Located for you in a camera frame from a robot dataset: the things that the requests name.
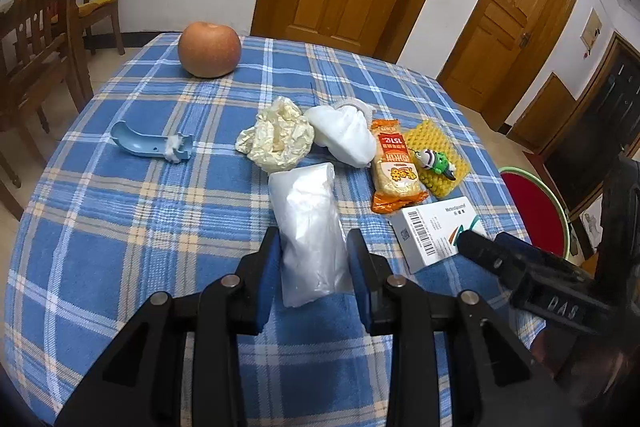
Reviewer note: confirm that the white cotton wad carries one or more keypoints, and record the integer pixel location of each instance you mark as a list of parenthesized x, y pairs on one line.
[(172, 148)]

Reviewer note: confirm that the printed magazine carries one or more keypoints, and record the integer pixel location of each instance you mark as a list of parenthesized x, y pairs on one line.
[(592, 222)]

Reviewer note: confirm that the beige wall plaque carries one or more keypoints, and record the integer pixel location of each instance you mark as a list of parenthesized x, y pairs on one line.
[(592, 27)]

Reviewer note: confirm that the red bin with green rim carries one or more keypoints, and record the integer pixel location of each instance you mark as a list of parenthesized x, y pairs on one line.
[(530, 202)]

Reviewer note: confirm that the yellow foam net sleeve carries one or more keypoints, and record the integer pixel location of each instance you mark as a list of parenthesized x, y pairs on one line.
[(435, 132)]

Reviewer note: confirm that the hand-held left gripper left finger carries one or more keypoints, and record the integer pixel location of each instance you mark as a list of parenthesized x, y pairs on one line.
[(270, 277)]

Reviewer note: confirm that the blue plastic scoop piece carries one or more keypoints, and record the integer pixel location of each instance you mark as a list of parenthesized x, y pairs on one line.
[(142, 142)]

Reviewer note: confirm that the blue plaid tablecloth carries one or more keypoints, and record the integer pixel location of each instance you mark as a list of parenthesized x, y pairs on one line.
[(150, 217)]

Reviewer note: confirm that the large wooden chair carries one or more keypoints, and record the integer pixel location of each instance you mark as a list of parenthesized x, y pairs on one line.
[(35, 7)]

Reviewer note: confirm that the yellow seat cushion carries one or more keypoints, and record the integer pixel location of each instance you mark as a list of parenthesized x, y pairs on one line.
[(92, 6)]

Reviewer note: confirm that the low wooden cabinet door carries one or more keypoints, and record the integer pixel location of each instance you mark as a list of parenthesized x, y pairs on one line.
[(545, 117)]

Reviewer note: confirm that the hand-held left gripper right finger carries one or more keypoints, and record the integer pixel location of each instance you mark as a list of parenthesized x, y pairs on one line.
[(362, 277)]

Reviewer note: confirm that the orange-brown round fruit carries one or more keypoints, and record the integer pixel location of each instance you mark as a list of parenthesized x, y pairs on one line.
[(210, 49)]

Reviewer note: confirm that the translucent white plastic bag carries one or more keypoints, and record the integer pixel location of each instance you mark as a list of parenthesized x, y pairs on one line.
[(307, 237)]

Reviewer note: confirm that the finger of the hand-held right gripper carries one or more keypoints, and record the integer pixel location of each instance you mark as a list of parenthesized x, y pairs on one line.
[(487, 254), (525, 252)]

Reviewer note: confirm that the black metal door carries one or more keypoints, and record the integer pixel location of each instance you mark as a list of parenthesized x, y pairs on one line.
[(600, 122)]

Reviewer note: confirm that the white green medicine box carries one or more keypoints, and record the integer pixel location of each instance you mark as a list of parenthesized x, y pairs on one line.
[(435, 232)]

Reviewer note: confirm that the orange snack packet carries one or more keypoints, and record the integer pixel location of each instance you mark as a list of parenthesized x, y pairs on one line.
[(397, 167)]

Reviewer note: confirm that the small green toy figure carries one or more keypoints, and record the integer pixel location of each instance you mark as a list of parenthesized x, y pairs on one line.
[(432, 161)]

